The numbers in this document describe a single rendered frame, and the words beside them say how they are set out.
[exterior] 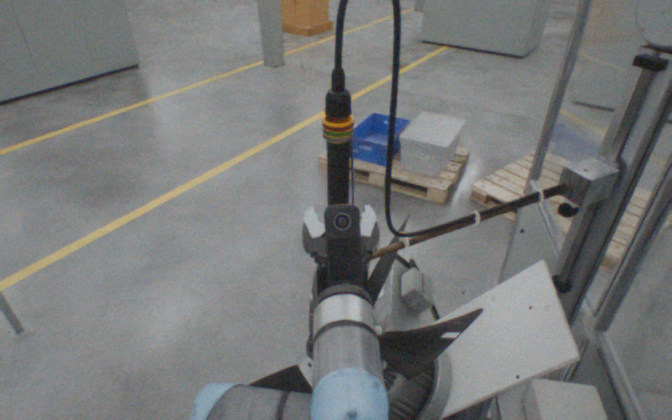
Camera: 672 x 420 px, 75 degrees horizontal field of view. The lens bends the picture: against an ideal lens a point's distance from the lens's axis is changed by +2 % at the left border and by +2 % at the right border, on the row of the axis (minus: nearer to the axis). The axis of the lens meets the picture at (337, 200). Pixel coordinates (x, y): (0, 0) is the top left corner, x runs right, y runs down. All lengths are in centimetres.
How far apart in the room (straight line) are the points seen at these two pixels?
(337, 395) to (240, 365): 210
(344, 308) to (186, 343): 223
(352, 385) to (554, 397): 97
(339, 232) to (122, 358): 231
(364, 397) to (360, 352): 5
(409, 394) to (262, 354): 159
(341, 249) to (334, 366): 15
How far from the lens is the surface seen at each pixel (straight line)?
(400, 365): 78
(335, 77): 57
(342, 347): 48
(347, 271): 55
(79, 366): 284
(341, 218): 54
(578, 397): 140
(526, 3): 765
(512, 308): 108
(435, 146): 355
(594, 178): 106
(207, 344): 266
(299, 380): 114
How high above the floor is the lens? 204
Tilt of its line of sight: 34 degrees down
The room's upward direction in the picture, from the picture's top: straight up
